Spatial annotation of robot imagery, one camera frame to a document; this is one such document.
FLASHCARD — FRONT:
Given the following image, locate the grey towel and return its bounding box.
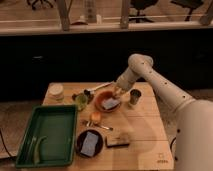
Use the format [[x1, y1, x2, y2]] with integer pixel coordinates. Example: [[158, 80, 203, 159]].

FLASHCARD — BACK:
[[102, 98, 120, 110]]

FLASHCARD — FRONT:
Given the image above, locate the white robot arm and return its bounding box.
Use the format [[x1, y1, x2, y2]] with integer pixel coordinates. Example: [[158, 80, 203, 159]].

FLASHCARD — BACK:
[[115, 54, 213, 171]]

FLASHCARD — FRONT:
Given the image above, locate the red bowl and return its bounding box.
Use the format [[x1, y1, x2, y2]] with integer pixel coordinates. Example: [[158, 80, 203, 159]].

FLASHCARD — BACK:
[[95, 91, 121, 113]]

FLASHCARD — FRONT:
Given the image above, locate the dark metal cup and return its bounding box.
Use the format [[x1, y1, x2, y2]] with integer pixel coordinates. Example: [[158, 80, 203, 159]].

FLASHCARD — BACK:
[[129, 89, 142, 105]]

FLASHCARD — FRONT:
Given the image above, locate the dark small object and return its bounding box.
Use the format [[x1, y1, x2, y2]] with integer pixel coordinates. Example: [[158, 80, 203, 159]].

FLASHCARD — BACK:
[[72, 90, 94, 103]]

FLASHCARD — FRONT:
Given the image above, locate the orange toy fruit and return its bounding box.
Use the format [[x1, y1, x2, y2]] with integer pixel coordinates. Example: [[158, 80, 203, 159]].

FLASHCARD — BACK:
[[90, 112, 101, 124]]

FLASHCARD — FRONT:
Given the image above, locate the green cup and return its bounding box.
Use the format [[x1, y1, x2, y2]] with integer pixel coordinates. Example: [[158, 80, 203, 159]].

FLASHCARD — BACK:
[[75, 93, 88, 111]]

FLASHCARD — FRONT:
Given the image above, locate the metal fork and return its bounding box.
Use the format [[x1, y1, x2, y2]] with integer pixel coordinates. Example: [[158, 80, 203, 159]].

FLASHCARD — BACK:
[[82, 120, 113, 131]]

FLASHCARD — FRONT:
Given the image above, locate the black brown eraser block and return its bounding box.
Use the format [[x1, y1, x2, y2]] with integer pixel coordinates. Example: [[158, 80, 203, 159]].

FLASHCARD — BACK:
[[105, 137, 130, 148]]

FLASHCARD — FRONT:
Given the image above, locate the black round plate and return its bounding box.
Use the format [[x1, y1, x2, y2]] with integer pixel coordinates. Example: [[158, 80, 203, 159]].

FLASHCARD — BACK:
[[76, 129, 104, 158]]

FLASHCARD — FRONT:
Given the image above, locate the blue sponge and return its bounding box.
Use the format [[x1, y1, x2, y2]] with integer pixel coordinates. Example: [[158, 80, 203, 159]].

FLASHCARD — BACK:
[[81, 132, 98, 157]]

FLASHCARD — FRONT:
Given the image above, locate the white round container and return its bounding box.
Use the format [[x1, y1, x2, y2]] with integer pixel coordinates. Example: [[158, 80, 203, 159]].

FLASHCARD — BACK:
[[49, 84, 64, 100]]

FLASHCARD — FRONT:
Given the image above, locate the green plastic tray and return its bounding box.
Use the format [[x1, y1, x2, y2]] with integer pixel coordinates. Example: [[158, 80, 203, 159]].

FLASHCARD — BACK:
[[15, 105, 78, 168]]

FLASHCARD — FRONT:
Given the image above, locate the middle office chair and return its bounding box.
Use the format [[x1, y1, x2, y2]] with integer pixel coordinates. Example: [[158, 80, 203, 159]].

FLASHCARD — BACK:
[[129, 0, 158, 23]]

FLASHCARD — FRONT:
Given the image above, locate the office chair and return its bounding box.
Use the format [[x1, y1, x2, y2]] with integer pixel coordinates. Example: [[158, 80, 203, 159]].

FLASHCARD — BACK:
[[26, 0, 53, 10], [171, 0, 204, 21], [129, 0, 158, 23]]

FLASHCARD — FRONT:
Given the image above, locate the right office chair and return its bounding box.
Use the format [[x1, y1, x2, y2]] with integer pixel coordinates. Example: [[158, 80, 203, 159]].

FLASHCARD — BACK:
[[171, 0, 204, 21]]

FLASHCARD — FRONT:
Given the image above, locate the left office chair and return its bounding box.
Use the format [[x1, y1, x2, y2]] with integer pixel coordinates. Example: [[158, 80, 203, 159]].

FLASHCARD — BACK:
[[26, 0, 53, 10]]

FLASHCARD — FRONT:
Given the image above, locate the white handled brush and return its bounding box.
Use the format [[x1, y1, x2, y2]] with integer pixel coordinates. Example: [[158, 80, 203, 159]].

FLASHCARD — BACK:
[[84, 82, 113, 94]]

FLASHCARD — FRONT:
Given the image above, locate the black cable right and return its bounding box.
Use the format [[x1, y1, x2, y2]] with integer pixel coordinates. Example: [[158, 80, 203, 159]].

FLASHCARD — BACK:
[[169, 137, 176, 160]]

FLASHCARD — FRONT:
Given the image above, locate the black cable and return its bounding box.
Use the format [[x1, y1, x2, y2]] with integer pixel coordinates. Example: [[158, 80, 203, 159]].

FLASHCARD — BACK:
[[169, 137, 176, 160], [0, 129, 17, 162]]

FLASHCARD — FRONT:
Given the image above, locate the wooden post middle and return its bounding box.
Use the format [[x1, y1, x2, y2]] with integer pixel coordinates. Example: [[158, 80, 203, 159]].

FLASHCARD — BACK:
[[120, 0, 131, 29]]

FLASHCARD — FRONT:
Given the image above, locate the wooden post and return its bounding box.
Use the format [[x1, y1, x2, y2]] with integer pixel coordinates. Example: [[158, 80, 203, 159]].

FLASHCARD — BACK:
[[120, 0, 131, 29], [56, 0, 70, 31]]

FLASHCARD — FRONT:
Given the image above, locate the wooden post left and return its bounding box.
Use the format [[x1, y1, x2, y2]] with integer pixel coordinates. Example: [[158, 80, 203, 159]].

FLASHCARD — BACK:
[[56, 0, 70, 31]]

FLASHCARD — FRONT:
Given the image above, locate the black cable left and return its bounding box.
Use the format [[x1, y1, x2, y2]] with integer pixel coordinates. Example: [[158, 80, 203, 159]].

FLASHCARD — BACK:
[[0, 129, 17, 162]]

